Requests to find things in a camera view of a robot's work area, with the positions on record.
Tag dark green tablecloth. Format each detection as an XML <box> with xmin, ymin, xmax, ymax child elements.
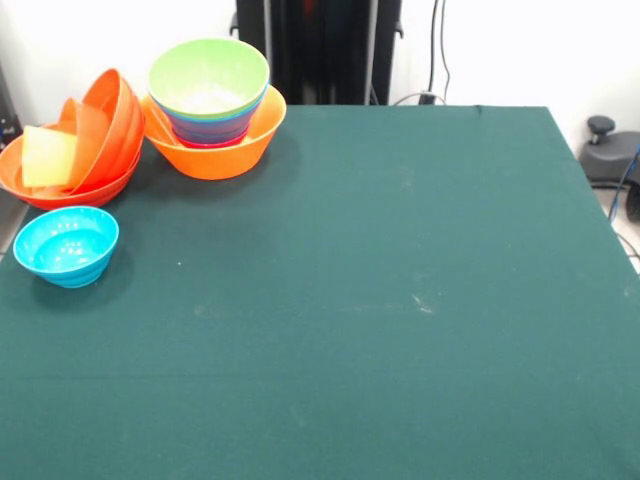
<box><xmin>0</xmin><ymin>102</ymin><xmax>640</xmax><ymax>480</ymax></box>

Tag large blue plastic bowl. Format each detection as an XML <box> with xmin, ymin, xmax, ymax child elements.
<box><xmin>149</xmin><ymin>79</ymin><xmax>272</xmax><ymax>134</ymax></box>

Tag small cyan plastic bowl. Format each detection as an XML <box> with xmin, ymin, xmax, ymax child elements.
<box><xmin>12</xmin><ymin>205</ymin><xmax>120</xmax><ymax>290</ymax></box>

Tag small blue plastic bowl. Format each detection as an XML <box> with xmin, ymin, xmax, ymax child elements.
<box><xmin>172</xmin><ymin>122</ymin><xmax>253</xmax><ymax>145</ymax></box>

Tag small magenta plastic bowl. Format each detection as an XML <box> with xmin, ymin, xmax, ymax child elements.
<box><xmin>175</xmin><ymin>132</ymin><xmax>250</xmax><ymax>150</ymax></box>

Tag black wall cable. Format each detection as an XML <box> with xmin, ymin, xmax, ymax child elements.
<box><xmin>427</xmin><ymin>0</ymin><xmax>454</xmax><ymax>101</ymax></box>

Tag yellow plastic cup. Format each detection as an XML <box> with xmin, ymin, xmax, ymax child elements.
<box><xmin>20</xmin><ymin>124</ymin><xmax>80</xmax><ymax>190</ymax></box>

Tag large red plastic bowl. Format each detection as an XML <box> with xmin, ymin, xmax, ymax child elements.
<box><xmin>0</xmin><ymin>122</ymin><xmax>144</xmax><ymax>211</ymax></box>
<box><xmin>67</xmin><ymin>67</ymin><xmax>147</xmax><ymax>195</ymax></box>

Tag small orange-red plastic bowl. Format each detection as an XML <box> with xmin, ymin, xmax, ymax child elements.
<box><xmin>58</xmin><ymin>97</ymin><xmax>115</xmax><ymax>194</ymax></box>

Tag green plastic bowl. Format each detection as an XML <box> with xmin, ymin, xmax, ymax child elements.
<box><xmin>146</xmin><ymin>38</ymin><xmax>271</xmax><ymax>117</ymax></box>

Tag large orange plastic bowl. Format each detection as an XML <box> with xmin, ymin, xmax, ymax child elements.
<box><xmin>140</xmin><ymin>83</ymin><xmax>288</xmax><ymax>181</ymax></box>

